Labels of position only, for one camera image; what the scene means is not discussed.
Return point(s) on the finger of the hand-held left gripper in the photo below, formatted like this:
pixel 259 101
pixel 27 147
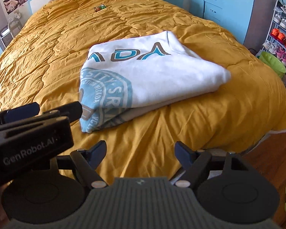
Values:
pixel 66 111
pixel 19 113

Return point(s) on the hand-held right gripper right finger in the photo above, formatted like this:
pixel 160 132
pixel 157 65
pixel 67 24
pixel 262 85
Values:
pixel 184 156

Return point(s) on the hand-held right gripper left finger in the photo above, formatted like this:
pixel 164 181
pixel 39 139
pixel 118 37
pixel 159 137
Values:
pixel 96 156

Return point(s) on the white printed sweatshirt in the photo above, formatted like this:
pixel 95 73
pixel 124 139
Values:
pixel 157 76

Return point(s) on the mustard yellow quilted blanket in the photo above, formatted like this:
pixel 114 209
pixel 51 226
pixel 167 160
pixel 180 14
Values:
pixel 50 64

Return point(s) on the grey folding rack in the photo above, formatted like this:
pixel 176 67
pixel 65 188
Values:
pixel 15 27

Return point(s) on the small colourful snack packet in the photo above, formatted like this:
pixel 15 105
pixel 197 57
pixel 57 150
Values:
pixel 99 8

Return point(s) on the green plastic bin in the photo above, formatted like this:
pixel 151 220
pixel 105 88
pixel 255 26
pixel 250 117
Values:
pixel 273 63

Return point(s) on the blue wardrobe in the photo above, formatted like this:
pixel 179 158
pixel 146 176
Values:
pixel 219 9

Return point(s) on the group of sneakers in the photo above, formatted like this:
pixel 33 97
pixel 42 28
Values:
pixel 280 37

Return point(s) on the white metal shoe rack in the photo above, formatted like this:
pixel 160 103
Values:
pixel 273 19

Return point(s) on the white wall outlet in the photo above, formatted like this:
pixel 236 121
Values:
pixel 17 14

